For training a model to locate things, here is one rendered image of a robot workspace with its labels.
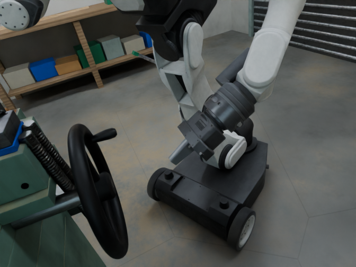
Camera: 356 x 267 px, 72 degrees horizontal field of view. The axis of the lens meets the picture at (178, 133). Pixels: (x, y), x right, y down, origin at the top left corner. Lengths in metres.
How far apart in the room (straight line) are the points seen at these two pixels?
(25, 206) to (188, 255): 0.95
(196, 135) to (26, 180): 0.33
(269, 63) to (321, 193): 1.17
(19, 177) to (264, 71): 0.48
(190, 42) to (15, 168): 0.59
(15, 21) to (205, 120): 0.60
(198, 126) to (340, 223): 1.11
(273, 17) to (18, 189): 0.59
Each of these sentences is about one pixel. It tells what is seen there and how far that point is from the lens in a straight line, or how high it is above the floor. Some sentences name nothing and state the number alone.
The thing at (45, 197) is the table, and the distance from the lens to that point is 0.52.
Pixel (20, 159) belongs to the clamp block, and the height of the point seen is 0.95.
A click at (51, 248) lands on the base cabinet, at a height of 0.66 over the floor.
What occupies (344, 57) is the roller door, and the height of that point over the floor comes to 0.03.
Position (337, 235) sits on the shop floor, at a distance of 1.46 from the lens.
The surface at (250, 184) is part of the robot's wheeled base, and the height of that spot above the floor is 0.17.
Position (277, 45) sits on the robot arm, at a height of 1.01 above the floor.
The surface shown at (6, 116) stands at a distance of 0.54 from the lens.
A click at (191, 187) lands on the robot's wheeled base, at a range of 1.32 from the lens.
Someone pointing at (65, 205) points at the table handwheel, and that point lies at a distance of 0.56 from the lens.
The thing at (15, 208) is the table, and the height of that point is 0.87.
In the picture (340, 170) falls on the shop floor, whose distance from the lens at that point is 1.75.
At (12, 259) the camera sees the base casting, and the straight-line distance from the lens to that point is 0.58.
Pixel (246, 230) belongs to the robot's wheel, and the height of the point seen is 0.05.
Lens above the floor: 1.18
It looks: 36 degrees down
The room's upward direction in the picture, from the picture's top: 12 degrees counter-clockwise
